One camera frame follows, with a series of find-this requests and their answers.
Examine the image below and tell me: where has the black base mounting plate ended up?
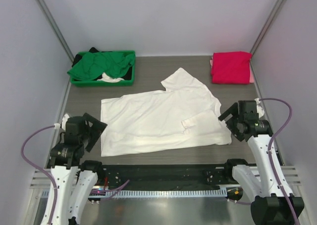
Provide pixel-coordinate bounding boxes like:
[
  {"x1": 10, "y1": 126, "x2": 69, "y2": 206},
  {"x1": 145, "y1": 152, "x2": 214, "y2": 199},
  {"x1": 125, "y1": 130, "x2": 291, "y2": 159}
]
[{"x1": 96, "y1": 164, "x2": 238, "y2": 191}]

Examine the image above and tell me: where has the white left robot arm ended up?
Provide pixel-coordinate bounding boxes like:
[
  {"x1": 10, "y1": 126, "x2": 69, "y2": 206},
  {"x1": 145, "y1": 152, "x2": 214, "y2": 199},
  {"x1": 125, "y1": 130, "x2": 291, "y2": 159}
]
[{"x1": 41, "y1": 113, "x2": 107, "y2": 225}]

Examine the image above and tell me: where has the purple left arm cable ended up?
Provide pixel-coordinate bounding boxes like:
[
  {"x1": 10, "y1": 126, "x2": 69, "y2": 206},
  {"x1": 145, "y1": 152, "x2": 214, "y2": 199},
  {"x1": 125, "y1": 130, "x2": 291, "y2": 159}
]
[{"x1": 21, "y1": 125, "x2": 131, "y2": 225}]

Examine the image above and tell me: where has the right aluminium corner post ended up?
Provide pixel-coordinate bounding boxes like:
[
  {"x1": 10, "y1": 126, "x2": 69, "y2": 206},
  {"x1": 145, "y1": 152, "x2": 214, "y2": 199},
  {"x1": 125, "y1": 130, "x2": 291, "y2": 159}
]
[{"x1": 250, "y1": 0, "x2": 287, "y2": 55}]

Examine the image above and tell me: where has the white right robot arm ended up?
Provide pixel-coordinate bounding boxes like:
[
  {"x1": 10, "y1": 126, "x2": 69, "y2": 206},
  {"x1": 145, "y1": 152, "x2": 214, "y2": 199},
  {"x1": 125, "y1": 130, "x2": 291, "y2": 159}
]
[{"x1": 218, "y1": 101, "x2": 305, "y2": 225}]

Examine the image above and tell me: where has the white t shirt in bin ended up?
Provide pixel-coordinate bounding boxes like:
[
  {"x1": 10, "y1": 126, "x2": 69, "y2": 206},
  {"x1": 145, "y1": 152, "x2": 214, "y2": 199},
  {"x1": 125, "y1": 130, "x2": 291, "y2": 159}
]
[{"x1": 97, "y1": 73, "x2": 124, "y2": 83}]

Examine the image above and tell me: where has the green plastic bin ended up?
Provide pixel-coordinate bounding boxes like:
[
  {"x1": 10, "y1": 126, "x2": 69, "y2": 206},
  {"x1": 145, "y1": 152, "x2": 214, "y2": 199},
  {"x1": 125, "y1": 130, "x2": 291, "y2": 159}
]
[{"x1": 69, "y1": 51, "x2": 136, "y2": 87}]

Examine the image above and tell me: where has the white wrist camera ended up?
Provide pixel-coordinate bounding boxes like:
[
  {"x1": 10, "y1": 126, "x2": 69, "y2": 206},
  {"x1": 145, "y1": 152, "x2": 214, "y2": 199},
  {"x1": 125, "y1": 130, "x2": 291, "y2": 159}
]
[
  {"x1": 255, "y1": 98, "x2": 265, "y2": 118},
  {"x1": 54, "y1": 113, "x2": 70, "y2": 131}
]

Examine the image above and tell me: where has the left aluminium corner post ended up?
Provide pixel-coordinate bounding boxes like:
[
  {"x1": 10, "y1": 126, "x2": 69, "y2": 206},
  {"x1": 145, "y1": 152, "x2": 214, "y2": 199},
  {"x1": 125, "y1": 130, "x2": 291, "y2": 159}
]
[{"x1": 35, "y1": 0, "x2": 74, "y2": 61}]

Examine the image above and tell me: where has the pink folded t shirt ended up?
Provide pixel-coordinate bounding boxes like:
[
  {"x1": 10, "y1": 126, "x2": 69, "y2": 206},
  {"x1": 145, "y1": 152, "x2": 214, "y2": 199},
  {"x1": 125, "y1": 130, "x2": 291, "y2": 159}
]
[{"x1": 210, "y1": 58, "x2": 255, "y2": 84}]

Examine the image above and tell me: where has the red folded t shirt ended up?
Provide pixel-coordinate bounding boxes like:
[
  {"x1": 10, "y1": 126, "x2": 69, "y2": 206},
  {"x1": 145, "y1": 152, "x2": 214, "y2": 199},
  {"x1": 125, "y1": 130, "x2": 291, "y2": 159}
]
[{"x1": 211, "y1": 51, "x2": 252, "y2": 85}]

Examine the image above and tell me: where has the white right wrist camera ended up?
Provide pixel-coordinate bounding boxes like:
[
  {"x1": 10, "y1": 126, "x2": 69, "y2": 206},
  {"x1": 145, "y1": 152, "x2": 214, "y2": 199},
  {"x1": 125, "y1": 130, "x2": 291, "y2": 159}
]
[{"x1": 255, "y1": 98, "x2": 265, "y2": 118}]

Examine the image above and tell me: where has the green t shirt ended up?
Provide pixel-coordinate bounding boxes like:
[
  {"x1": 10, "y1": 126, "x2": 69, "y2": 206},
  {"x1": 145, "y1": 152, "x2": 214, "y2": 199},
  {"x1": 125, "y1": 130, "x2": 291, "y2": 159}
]
[{"x1": 67, "y1": 52, "x2": 136, "y2": 81}]

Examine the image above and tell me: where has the white t shirt with print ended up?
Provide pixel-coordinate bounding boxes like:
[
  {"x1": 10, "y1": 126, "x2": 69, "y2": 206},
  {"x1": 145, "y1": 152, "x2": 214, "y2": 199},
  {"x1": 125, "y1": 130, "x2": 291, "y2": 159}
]
[{"x1": 101, "y1": 68, "x2": 232, "y2": 157}]

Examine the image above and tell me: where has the white slotted cable duct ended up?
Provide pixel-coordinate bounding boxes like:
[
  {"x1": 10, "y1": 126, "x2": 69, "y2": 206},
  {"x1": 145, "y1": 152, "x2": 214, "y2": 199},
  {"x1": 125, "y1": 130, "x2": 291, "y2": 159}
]
[{"x1": 42, "y1": 188, "x2": 227, "y2": 199}]

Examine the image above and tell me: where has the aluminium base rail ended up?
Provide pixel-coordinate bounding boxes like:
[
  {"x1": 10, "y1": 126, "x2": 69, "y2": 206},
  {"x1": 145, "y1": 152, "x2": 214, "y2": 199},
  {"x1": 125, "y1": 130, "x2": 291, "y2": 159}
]
[{"x1": 30, "y1": 166, "x2": 301, "y2": 189}]

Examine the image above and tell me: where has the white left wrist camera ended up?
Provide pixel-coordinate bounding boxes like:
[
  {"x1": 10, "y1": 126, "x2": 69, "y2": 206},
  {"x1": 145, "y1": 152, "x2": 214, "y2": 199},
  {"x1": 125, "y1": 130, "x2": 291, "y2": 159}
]
[{"x1": 54, "y1": 113, "x2": 70, "y2": 131}]

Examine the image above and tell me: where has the aluminium corner post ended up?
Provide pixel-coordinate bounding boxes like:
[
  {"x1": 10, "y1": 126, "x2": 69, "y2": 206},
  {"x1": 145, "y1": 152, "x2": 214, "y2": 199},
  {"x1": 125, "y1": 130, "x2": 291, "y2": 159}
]
[
  {"x1": 35, "y1": 0, "x2": 74, "y2": 61},
  {"x1": 250, "y1": 0, "x2": 287, "y2": 55}
]

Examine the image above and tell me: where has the black t shirt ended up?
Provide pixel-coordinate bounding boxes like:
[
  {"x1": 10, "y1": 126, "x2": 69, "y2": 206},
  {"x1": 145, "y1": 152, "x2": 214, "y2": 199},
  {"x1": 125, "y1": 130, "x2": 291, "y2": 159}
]
[{"x1": 71, "y1": 47, "x2": 99, "y2": 67}]

